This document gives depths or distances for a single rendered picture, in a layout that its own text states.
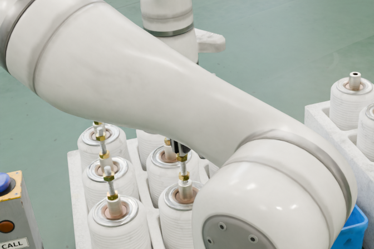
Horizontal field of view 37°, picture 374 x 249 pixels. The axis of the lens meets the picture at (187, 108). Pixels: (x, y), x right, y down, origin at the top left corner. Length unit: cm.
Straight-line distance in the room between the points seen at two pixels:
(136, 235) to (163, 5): 38
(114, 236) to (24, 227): 15
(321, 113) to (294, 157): 91
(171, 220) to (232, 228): 57
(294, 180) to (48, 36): 20
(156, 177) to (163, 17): 36
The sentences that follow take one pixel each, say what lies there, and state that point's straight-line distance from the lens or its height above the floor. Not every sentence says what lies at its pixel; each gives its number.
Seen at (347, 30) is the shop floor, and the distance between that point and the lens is 215.
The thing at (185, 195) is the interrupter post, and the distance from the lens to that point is 92.
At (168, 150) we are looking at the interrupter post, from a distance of 101.
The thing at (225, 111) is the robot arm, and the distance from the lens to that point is 41.
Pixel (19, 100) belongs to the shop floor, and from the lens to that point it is 187.
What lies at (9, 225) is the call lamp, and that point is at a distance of 94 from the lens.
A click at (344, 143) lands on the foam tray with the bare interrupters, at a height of 18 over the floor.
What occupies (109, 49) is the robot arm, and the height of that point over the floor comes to 68.
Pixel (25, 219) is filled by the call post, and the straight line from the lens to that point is 94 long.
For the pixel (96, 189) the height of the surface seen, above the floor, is 24.
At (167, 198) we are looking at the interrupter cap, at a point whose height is 25.
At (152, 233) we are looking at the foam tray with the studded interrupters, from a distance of 99.
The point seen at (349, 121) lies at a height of 19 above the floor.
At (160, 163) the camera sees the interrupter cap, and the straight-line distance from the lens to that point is 101.
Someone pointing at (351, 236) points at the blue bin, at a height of 9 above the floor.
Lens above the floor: 85
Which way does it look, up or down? 31 degrees down
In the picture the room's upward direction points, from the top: 5 degrees counter-clockwise
